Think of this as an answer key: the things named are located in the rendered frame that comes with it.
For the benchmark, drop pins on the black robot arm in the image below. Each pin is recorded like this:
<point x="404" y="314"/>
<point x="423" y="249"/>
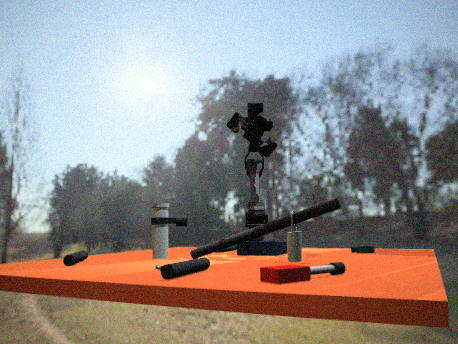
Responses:
<point x="256" y="213"/>

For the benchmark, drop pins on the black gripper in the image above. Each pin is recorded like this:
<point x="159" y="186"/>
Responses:
<point x="252" y="134"/>

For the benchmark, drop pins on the green cylinder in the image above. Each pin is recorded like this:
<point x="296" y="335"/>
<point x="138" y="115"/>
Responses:
<point x="233" y="248"/>

